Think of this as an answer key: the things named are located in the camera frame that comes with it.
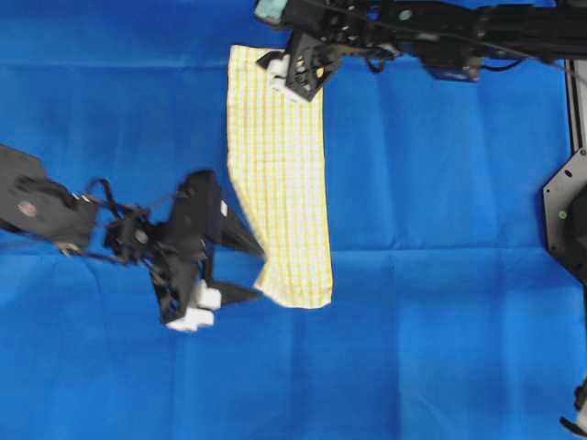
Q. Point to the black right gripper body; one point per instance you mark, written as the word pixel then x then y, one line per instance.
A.
pixel 306 54

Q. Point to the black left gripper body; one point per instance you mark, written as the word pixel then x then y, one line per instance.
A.
pixel 184 254

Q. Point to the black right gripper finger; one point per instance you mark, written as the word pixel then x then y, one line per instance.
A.
pixel 276 64
pixel 325 71

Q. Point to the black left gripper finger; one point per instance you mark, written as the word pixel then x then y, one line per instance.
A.
pixel 225 293
pixel 234 233

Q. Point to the yellow white striped towel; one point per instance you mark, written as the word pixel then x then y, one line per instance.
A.
pixel 276 164

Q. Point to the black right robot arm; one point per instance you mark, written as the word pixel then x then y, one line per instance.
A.
pixel 452 42

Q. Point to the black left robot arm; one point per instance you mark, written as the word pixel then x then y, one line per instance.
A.
pixel 32 204

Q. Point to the blue table cloth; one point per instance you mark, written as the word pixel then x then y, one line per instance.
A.
pixel 448 320

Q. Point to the black white clamp object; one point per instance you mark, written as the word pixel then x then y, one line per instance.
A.
pixel 578 426

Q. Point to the aluminium frame rail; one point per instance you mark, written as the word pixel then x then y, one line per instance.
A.
pixel 576 100

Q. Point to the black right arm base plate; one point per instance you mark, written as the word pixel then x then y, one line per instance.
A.
pixel 564 199

